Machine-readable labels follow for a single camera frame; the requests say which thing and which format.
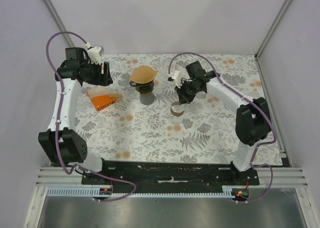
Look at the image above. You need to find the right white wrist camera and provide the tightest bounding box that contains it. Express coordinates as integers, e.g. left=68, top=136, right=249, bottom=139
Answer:
left=168, top=70, right=183, bottom=88

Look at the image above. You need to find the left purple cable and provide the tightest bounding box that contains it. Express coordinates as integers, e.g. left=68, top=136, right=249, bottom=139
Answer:
left=45, top=31, right=137, bottom=203

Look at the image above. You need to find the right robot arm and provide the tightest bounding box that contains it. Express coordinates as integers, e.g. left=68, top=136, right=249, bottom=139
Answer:
left=168, top=61, right=272, bottom=185

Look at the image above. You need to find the purple cable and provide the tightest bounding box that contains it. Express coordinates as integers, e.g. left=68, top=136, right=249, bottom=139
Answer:
left=167, top=51, right=277, bottom=204
left=45, top=31, right=137, bottom=203

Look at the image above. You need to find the brown paper coffee filter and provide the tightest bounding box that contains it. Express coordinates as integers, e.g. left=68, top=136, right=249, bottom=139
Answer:
left=130, top=65, right=157, bottom=84

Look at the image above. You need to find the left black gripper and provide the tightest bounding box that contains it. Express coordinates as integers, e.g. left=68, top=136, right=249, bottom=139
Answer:
left=83, top=59, right=113, bottom=87

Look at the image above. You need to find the right aluminium frame post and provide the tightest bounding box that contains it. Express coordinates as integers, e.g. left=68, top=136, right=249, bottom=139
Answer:
left=254, top=0, right=294, bottom=61

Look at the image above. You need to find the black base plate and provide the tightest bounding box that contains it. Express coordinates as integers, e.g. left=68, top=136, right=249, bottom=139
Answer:
left=81, top=160, right=260, bottom=193

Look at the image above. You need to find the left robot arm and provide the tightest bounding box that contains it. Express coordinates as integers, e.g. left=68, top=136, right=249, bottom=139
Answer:
left=38, top=46, right=113, bottom=185

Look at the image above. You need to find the floral tablecloth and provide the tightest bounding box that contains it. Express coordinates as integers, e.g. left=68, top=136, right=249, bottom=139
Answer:
left=52, top=53, right=283, bottom=167

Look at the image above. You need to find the aluminium frame post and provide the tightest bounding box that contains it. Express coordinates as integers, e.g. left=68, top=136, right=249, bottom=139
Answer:
left=254, top=0, right=294, bottom=61
left=42, top=0, right=67, bottom=32

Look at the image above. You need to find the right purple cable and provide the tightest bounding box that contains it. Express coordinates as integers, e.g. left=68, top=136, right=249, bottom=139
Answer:
left=167, top=51, right=277, bottom=204

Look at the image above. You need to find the dark green coffee dripper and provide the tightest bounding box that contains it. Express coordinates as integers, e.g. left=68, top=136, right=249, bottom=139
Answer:
left=129, top=80, right=154, bottom=94

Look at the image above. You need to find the white slotted cable duct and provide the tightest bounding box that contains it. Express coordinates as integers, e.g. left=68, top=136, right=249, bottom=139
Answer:
left=46, top=186, right=246, bottom=199

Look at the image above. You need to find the left aluminium frame post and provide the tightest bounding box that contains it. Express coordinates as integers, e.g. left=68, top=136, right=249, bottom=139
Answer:
left=42, top=0, right=67, bottom=32

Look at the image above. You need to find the orange coffee filter pack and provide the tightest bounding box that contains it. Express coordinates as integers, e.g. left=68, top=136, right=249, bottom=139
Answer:
left=86, top=86, right=124, bottom=112

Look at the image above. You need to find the glass cup with brown band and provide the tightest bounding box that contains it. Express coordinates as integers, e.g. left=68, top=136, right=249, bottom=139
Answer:
left=170, top=101, right=186, bottom=117

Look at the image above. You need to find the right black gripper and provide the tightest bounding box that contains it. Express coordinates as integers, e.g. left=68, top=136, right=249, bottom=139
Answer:
left=175, top=79, right=202, bottom=105

